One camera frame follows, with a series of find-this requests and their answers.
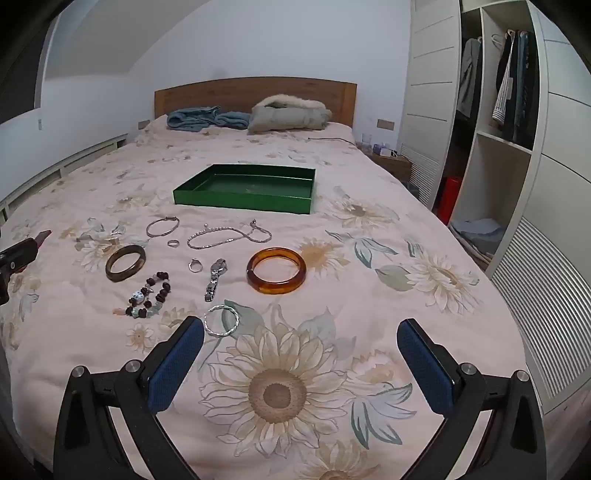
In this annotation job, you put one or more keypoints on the striped hanging shirt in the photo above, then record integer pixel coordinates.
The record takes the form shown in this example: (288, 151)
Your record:
(502, 92)

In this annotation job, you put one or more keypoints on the dark hanging clothes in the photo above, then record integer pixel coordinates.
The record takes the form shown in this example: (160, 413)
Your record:
(524, 92)

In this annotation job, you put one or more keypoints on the wooden headboard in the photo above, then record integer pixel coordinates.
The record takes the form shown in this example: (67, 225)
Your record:
(207, 94)

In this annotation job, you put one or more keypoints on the white wardrobe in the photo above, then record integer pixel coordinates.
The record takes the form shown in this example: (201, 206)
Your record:
(429, 69)

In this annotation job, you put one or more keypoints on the blue blanket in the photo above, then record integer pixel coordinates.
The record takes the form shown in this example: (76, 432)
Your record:
(189, 117)

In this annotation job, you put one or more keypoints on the grey fur-hooded coat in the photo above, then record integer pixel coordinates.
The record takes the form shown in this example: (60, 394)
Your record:
(286, 120)

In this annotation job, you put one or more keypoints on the grey hanging garment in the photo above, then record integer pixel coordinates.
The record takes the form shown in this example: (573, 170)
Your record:
(467, 74)

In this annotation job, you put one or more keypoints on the dark window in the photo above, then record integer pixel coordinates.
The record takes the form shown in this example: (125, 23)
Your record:
(18, 83)

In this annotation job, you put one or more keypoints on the dark brown bangle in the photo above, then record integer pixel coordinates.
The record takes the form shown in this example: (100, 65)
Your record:
(113, 272)

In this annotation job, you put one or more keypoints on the white low slatted cabinet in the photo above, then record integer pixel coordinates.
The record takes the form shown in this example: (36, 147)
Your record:
(69, 161)

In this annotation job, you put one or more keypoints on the mesh waste bin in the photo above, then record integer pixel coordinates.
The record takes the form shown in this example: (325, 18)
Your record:
(410, 189)

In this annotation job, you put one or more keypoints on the pile of folded clothes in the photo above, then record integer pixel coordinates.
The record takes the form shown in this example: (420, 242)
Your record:
(478, 235)

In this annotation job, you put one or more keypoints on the red container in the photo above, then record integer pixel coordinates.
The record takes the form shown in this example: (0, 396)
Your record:
(449, 201)

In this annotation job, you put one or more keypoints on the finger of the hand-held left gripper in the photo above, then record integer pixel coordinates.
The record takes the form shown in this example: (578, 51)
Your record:
(18, 256)

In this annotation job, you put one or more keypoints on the drinking glass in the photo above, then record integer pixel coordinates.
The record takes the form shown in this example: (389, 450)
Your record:
(366, 141)

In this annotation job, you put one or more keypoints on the amber bangle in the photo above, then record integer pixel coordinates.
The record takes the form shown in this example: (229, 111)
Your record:
(258, 284)

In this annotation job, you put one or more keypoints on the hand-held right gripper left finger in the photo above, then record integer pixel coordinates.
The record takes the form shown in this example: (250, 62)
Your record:
(178, 360)

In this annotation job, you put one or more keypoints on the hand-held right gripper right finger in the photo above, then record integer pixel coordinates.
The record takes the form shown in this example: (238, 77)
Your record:
(425, 364)

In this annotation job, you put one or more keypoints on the thin silver bangle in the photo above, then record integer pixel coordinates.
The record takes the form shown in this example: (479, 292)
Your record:
(171, 218)

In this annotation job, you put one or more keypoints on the green shallow tray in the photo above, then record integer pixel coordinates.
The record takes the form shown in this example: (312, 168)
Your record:
(244, 199)

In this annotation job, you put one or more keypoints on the wooden nightstand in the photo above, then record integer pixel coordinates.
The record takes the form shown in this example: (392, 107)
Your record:
(397, 166)

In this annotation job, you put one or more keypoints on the silver wristwatch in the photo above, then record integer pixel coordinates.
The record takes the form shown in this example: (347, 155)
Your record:
(217, 266)

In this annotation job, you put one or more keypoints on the twisted silver bangle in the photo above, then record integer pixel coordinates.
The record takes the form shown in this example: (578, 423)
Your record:
(235, 318)

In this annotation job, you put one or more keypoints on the blue tissue box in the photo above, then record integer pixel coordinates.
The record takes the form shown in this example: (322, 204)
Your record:
(381, 150)

